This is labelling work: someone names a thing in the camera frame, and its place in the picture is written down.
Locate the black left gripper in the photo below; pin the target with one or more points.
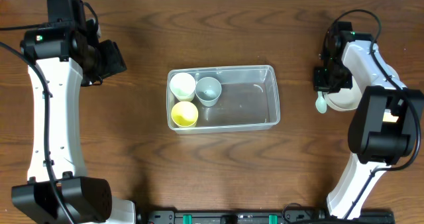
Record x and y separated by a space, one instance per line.
110 58

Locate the grey plastic cup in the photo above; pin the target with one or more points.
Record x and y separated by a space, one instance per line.
208 91

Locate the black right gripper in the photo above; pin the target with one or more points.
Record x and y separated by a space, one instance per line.
322 79

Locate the white plastic bowl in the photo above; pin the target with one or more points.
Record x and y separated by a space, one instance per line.
345 99

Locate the white plastic cup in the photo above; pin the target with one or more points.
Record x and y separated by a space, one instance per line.
183 85

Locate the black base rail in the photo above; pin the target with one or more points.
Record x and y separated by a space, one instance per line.
291 215

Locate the clear plastic container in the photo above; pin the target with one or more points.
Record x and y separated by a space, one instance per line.
249 100

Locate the yellow plastic cup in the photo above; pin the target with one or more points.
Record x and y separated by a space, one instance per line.
184 114

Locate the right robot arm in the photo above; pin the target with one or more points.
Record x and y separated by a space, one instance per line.
386 122

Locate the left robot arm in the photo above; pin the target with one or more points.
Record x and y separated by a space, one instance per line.
63 55

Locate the mint green plastic spoon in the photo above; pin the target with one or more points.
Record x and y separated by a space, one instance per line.
320 103

